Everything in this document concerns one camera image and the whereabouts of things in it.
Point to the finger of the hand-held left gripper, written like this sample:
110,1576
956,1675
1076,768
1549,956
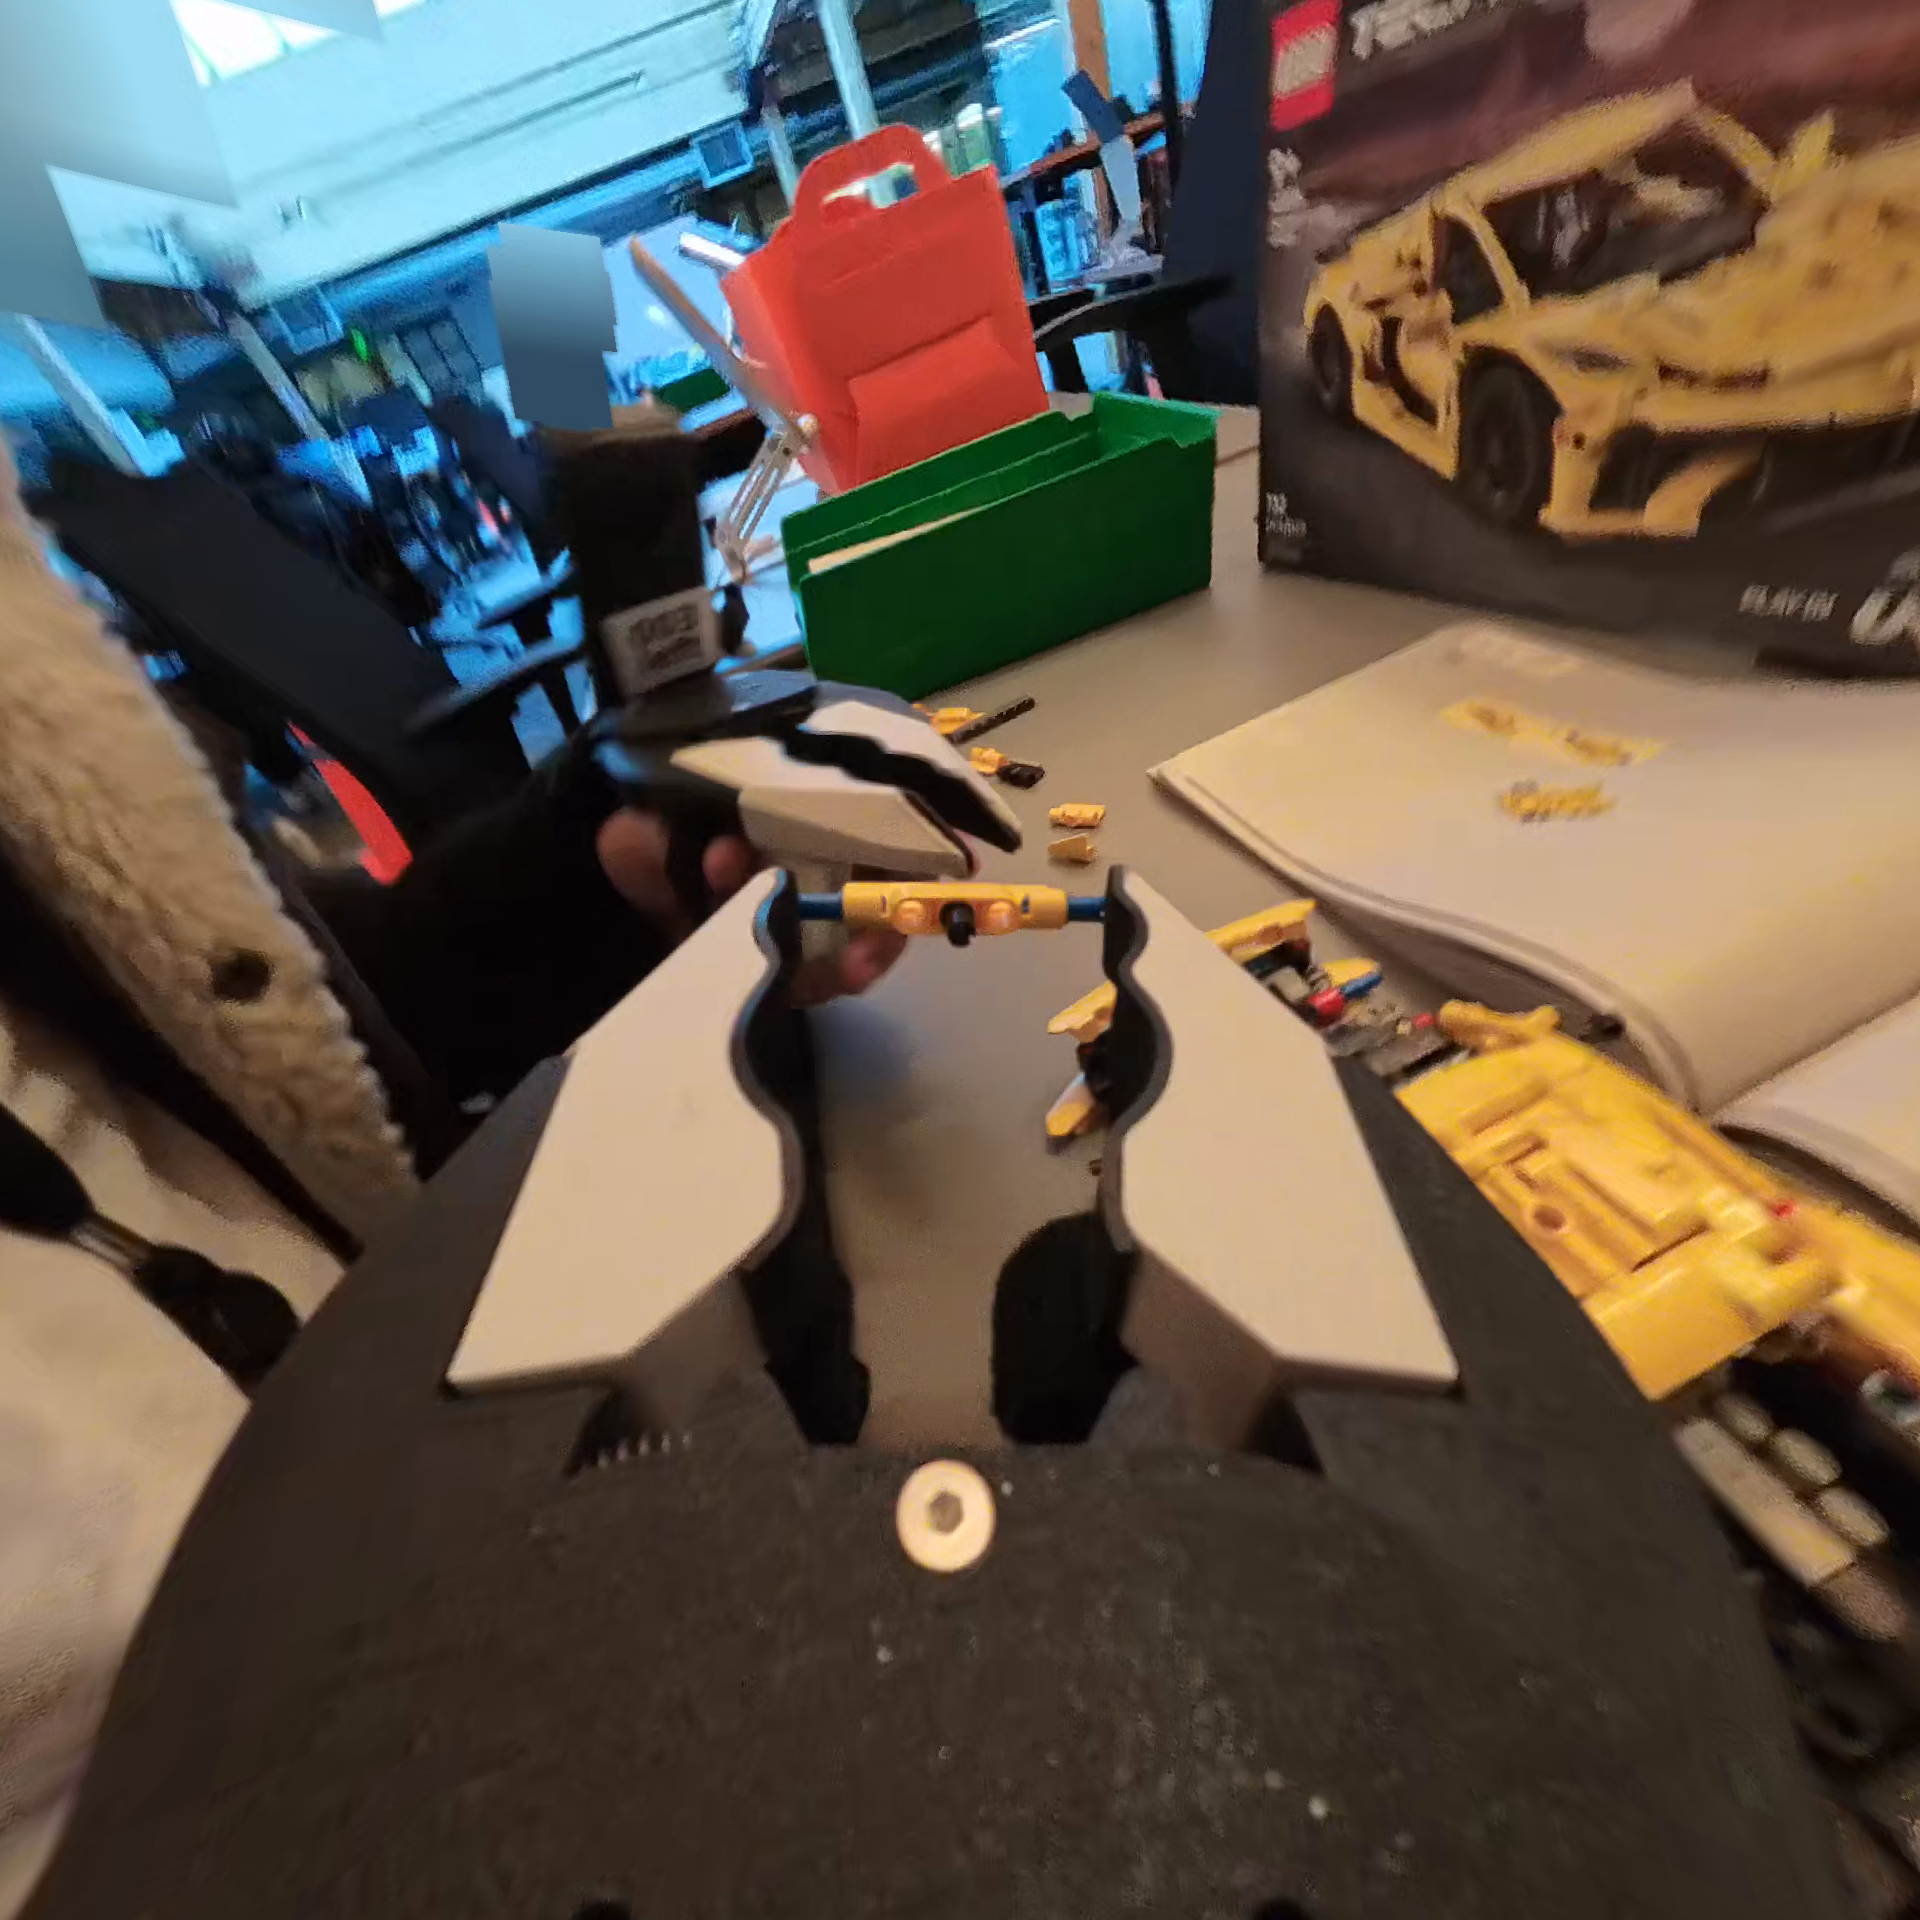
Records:
879,723
840,825

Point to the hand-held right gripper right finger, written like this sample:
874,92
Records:
1275,1200

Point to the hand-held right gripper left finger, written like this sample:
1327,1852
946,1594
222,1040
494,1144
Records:
631,1200

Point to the yellow brick beam blue pins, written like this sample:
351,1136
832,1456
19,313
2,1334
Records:
901,909

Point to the yellow brick model car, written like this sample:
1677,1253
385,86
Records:
1620,1184

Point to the person's left forearm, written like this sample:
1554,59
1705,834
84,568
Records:
494,931

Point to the person's left hand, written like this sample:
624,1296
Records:
645,866

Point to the black brick axle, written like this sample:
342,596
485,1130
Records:
999,718

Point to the green plastic bin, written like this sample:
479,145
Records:
1020,584

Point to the wooden document stand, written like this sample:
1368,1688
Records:
704,323

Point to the orange plastic tote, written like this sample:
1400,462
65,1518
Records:
901,330

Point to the open instruction booklet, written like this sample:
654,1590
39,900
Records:
1500,900

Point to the black office chair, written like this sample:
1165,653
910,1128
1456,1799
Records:
271,630
1214,181

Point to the red chair part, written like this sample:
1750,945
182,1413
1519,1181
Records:
361,818

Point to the black toy car set box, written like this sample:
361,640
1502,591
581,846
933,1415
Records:
1574,300

